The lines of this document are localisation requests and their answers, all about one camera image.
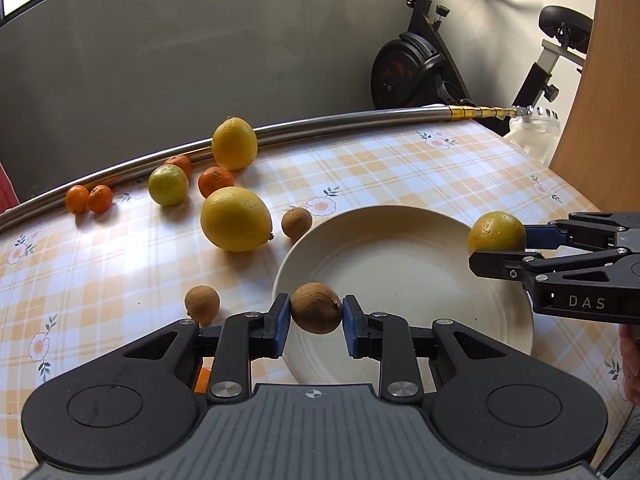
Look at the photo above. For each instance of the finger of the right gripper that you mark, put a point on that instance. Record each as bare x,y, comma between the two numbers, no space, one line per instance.
587,231
609,269

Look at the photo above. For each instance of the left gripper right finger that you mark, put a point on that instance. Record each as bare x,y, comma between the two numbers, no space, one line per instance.
394,344

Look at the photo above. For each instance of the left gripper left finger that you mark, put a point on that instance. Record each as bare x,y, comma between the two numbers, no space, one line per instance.
234,345

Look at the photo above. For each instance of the yellow-green citrus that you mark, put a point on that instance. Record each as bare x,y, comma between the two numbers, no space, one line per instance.
497,231

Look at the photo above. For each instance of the large orange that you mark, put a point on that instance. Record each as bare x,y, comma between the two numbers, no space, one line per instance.
202,382

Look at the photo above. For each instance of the brown kiwi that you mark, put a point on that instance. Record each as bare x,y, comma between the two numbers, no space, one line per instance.
296,222
202,303
316,308

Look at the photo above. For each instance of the large yellow lemon front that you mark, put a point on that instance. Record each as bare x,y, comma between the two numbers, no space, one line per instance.
236,220

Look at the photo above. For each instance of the mandarin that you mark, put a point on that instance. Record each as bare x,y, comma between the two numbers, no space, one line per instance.
100,199
213,179
76,200
181,161

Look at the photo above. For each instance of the green-yellow lime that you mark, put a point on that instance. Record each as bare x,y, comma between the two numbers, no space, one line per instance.
168,185

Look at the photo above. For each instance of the right hand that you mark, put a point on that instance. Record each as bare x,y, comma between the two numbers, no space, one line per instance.
629,351

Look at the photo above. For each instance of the wooden board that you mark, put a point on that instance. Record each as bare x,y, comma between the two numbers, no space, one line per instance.
598,153

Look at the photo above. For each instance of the cream ceramic plate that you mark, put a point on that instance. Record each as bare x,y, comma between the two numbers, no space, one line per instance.
410,262

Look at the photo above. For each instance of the translucent plastic bottle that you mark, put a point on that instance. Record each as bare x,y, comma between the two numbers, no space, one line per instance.
536,134

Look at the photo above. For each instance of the brown kiwi beside plate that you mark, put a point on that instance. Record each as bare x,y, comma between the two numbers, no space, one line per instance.
296,222

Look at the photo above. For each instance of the checked floral tablecloth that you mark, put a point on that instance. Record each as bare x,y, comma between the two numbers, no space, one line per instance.
73,288

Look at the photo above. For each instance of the black exercise bike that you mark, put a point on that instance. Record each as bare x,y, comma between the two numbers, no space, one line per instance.
483,52

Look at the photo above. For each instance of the floral red curtain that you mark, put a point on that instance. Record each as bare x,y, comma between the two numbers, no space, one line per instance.
8,197

